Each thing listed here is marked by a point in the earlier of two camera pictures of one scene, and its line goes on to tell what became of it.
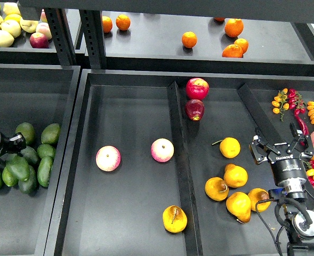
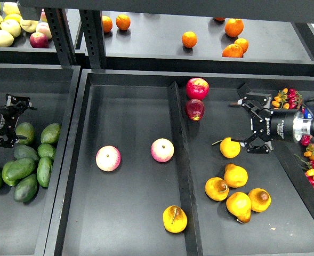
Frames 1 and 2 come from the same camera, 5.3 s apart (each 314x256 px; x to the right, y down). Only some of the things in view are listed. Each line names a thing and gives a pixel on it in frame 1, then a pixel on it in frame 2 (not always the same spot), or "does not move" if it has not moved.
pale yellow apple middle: x=12 y=26 does not move
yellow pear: x=174 y=218 does not move
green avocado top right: x=51 y=134 does not move
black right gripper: x=288 y=168 to x=268 y=125
